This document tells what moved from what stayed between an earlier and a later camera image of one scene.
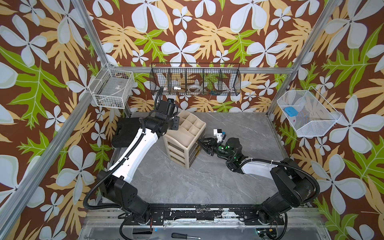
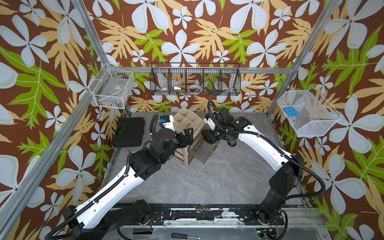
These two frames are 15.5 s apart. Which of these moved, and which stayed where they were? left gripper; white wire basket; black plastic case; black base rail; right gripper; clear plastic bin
Moved: left gripper; right gripper
Stayed: black plastic case; clear plastic bin; white wire basket; black base rail
